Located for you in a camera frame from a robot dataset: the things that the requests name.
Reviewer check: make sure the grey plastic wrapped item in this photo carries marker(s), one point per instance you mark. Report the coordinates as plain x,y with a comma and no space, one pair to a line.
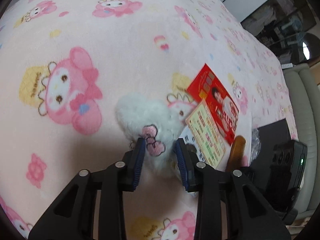
255,144

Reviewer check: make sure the black cardboard shoe box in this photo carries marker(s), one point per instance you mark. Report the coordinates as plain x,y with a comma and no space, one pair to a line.
270,136

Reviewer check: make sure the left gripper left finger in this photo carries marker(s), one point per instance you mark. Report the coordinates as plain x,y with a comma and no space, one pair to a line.
134,162

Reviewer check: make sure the white fluffy heart plush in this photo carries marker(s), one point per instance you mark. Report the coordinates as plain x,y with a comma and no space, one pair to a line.
154,121

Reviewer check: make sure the red printed packet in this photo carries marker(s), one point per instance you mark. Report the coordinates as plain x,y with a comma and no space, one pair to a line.
207,87

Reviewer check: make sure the brown wooden comb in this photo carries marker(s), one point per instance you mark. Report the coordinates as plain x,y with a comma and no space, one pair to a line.
236,154

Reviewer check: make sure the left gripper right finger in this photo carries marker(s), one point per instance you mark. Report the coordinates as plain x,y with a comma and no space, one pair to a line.
186,166

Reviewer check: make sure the pink cartoon print blanket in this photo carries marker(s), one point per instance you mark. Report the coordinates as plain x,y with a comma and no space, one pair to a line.
66,63

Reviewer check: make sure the grey padded bed headboard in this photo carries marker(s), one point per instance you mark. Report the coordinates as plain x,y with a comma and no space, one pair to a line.
304,97

